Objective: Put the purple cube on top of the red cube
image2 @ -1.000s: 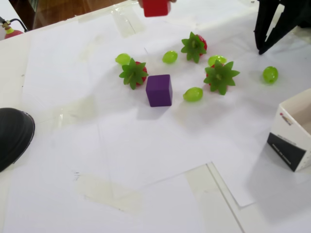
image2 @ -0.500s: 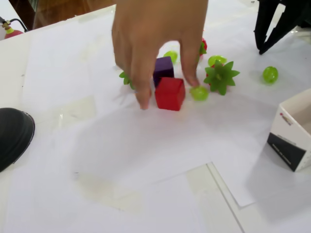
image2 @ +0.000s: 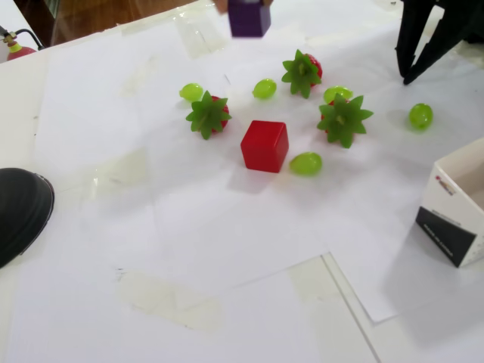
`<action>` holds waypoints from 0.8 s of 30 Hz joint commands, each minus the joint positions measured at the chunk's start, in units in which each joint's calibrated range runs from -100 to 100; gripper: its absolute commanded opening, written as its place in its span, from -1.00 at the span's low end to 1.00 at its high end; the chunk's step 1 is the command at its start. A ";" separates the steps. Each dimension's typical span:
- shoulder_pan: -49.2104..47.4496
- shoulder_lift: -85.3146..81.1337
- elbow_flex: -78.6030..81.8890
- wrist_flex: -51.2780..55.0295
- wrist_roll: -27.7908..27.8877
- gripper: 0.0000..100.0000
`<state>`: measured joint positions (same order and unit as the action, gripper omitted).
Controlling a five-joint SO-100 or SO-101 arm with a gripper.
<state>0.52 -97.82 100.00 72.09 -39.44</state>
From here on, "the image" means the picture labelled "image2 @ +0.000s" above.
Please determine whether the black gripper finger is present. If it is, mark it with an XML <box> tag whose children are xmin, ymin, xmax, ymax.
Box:
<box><xmin>394</xmin><ymin>0</ymin><xmax>434</xmax><ymax>81</ymax></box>
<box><xmin>402</xmin><ymin>0</ymin><xmax>484</xmax><ymax>86</ymax></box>

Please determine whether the purple cube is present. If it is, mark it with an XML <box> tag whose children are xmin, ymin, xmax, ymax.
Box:
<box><xmin>228</xmin><ymin>0</ymin><xmax>272</xmax><ymax>38</ymax></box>

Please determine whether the red cube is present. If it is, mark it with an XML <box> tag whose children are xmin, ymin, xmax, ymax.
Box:
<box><xmin>240</xmin><ymin>119</ymin><xmax>290</xmax><ymax>174</ymax></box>

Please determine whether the person's hand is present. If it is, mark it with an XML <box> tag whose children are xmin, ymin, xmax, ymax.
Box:
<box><xmin>215</xmin><ymin>0</ymin><xmax>274</xmax><ymax>14</ymax></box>

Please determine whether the green plastic grape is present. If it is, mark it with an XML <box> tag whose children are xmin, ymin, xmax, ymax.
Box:
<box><xmin>289</xmin><ymin>151</ymin><xmax>324</xmax><ymax>178</ymax></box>
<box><xmin>252</xmin><ymin>78</ymin><xmax>278</xmax><ymax>101</ymax></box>
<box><xmin>323</xmin><ymin>85</ymin><xmax>355</xmax><ymax>104</ymax></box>
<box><xmin>178</xmin><ymin>82</ymin><xmax>205</xmax><ymax>102</ymax></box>
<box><xmin>408</xmin><ymin>102</ymin><xmax>434</xmax><ymax>132</ymax></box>

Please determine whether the red plastic strawberry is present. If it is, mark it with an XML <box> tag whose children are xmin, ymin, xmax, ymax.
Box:
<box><xmin>281</xmin><ymin>48</ymin><xmax>324</xmax><ymax>99</ymax></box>
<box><xmin>317</xmin><ymin>93</ymin><xmax>375</xmax><ymax>149</ymax></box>
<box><xmin>185</xmin><ymin>89</ymin><xmax>232</xmax><ymax>141</ymax></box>

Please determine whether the white and black cardboard box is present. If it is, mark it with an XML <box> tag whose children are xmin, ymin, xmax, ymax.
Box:
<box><xmin>414</xmin><ymin>138</ymin><xmax>484</xmax><ymax>268</ymax></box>

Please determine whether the beige masking tape strip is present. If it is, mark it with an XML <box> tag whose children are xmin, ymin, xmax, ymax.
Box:
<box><xmin>73</xmin><ymin>148</ymin><xmax>149</xmax><ymax>192</ymax></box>
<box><xmin>116</xmin><ymin>268</ymin><xmax>223</xmax><ymax>334</ymax></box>
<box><xmin>287</xmin><ymin>259</ymin><xmax>343</xmax><ymax>303</ymax></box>

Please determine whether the dark brown cabinet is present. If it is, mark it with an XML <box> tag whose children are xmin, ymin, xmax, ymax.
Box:
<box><xmin>13</xmin><ymin>0</ymin><xmax>64</xmax><ymax>48</ymax></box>

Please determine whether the red fire extinguisher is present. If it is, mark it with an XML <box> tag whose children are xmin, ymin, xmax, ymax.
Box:
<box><xmin>0</xmin><ymin>25</ymin><xmax>46</xmax><ymax>63</ymax></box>

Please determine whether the black round stand base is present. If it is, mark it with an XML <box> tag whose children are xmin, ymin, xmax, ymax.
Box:
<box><xmin>0</xmin><ymin>167</ymin><xmax>56</xmax><ymax>269</ymax></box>

